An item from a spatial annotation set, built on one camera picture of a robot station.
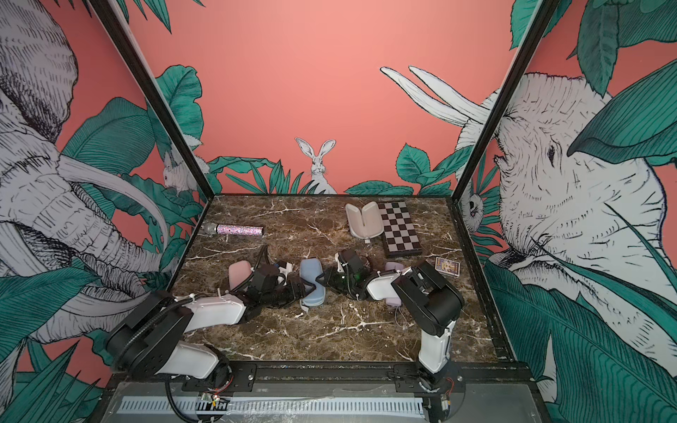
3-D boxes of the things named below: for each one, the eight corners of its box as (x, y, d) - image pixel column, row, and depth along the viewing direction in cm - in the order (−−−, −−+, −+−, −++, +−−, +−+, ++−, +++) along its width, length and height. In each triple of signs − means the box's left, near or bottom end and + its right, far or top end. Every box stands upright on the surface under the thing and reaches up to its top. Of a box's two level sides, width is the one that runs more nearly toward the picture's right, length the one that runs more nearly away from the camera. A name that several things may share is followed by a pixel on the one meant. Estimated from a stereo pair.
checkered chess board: (387, 257, 103) (388, 252, 100) (377, 207, 120) (378, 202, 117) (420, 255, 103) (422, 251, 101) (406, 206, 121) (407, 201, 118)
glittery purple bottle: (203, 236, 108) (199, 230, 105) (206, 229, 111) (202, 223, 107) (262, 238, 108) (260, 232, 105) (264, 231, 110) (262, 225, 107)
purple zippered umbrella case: (350, 241, 108) (351, 234, 104) (345, 209, 119) (346, 202, 115) (383, 238, 109) (385, 231, 105) (375, 207, 120) (376, 200, 116)
